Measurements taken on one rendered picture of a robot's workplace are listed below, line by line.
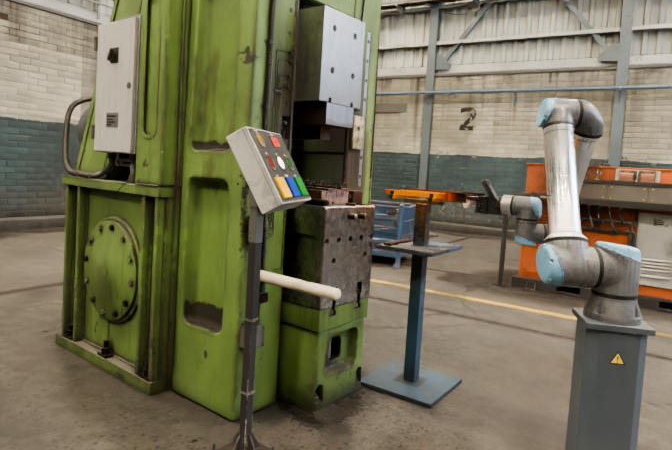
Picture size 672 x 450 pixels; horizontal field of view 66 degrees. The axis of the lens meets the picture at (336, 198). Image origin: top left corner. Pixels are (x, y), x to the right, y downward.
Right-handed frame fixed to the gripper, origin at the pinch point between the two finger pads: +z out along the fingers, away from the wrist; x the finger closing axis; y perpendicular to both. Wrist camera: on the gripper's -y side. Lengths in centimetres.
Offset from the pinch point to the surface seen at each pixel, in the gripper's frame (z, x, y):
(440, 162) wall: 294, 694, -34
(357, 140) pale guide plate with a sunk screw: 51, -16, -25
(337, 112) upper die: 42, -50, -35
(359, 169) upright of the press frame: 53, -9, -10
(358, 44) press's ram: 41, -37, -67
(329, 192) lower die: 42, -52, 1
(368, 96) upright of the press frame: 53, -4, -49
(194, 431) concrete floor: 66, -102, 99
